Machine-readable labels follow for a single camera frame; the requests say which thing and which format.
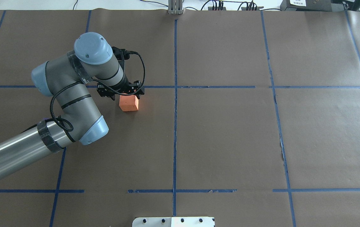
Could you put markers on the aluminium frame post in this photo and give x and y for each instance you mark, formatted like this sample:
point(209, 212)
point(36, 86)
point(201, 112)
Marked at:
point(175, 7)

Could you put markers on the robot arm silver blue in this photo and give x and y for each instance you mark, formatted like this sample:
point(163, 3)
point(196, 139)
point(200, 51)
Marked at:
point(74, 115)

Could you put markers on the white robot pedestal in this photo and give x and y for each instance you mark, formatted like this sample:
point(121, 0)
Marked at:
point(174, 222)

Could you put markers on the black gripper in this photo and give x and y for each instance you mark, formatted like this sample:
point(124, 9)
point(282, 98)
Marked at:
point(123, 86)

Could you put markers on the orange foam cube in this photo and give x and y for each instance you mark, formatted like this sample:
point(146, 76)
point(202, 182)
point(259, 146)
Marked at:
point(129, 103)

